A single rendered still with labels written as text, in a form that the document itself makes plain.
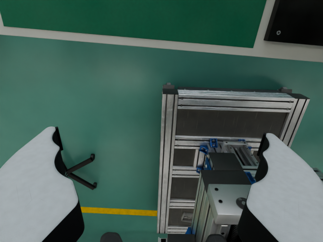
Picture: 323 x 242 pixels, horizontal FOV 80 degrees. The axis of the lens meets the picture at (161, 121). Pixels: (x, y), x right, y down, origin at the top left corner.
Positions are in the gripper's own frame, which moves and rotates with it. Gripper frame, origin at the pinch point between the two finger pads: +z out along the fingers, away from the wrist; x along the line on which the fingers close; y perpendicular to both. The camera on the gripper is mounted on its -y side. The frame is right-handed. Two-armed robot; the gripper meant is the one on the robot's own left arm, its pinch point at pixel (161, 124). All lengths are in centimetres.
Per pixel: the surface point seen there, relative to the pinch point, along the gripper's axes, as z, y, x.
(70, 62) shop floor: 115, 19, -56
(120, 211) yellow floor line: 115, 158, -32
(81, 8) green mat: 40.3, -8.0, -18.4
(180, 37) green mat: 40.3, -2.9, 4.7
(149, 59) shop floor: 115, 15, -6
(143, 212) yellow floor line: 115, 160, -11
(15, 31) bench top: 40, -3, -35
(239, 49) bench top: 40.5, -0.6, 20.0
